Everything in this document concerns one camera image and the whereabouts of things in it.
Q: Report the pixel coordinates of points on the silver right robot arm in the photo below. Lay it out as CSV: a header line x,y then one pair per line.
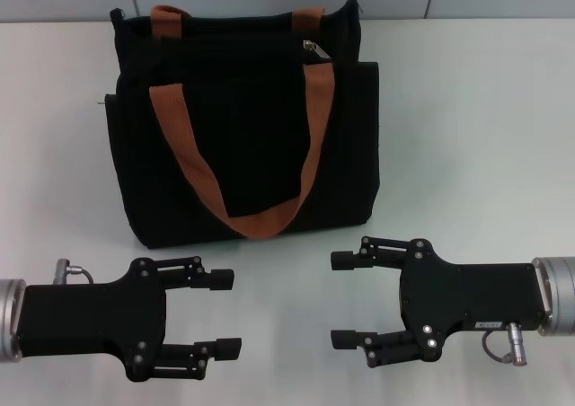
x,y
557,296

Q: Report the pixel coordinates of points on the silver zipper pull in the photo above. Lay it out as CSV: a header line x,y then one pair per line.
x,y
316,50

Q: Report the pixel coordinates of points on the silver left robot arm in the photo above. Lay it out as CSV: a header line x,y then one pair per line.
x,y
8,320

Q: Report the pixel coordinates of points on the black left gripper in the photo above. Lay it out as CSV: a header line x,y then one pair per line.
x,y
90,316

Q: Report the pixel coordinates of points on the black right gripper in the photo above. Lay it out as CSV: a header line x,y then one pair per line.
x,y
467,298

